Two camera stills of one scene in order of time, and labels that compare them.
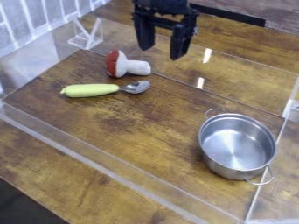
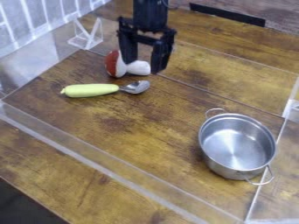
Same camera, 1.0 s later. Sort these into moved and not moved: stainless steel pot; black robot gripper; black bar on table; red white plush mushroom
Moved: black robot gripper
Not moved: stainless steel pot; black bar on table; red white plush mushroom
